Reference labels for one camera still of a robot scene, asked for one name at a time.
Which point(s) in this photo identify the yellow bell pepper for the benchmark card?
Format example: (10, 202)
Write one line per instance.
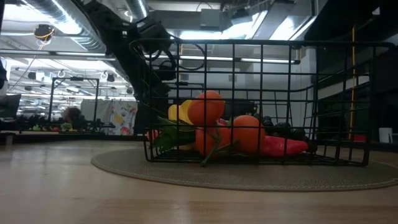
(183, 113)

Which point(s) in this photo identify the green cucumber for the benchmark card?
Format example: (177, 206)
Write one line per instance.
(171, 137)

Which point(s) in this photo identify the green tangerine stem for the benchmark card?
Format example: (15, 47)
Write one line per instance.
(214, 151)

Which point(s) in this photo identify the black grape bunch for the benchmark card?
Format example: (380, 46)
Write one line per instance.
(280, 127)

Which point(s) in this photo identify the red pepper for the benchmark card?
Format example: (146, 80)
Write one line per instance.
(280, 146)

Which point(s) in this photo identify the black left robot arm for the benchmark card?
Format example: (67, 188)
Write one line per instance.
(109, 25)

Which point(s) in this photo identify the person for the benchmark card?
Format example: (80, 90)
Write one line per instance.
(73, 116)

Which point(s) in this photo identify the red box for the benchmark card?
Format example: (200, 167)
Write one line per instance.
(360, 138)

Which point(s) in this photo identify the dark monitor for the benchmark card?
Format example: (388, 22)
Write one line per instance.
(9, 105)

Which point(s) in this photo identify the round grey placemat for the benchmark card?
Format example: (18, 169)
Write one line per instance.
(248, 177)

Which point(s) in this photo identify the silver ventilation duct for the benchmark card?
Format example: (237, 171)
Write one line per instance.
(136, 7)

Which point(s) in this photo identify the black metal gantry frame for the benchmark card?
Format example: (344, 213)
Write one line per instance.
(52, 99)

